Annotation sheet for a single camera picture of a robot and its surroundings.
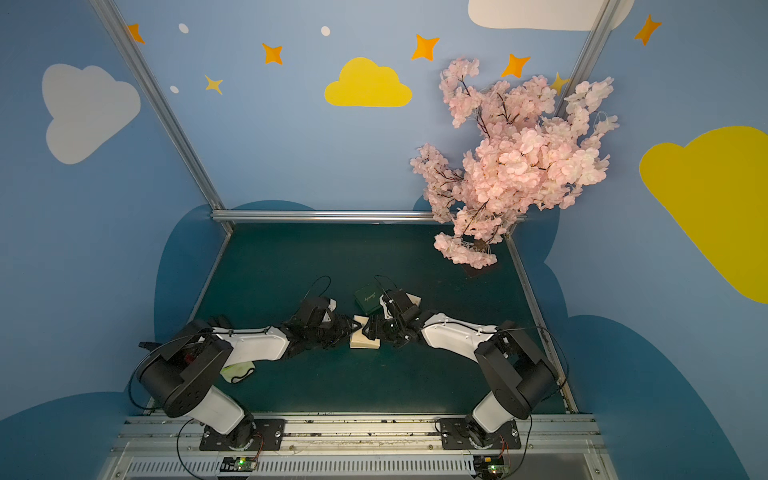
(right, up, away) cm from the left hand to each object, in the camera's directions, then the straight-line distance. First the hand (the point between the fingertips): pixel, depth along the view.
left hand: (364, 330), depth 88 cm
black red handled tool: (-50, +1, -17) cm, 53 cm away
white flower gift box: (-1, -3, -2) cm, 3 cm away
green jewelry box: (+1, +8, +10) cm, 13 cm away
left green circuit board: (-28, -28, -17) cm, 43 cm away
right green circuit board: (+32, -28, -17) cm, 46 cm away
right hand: (+3, 0, 0) cm, 3 cm away
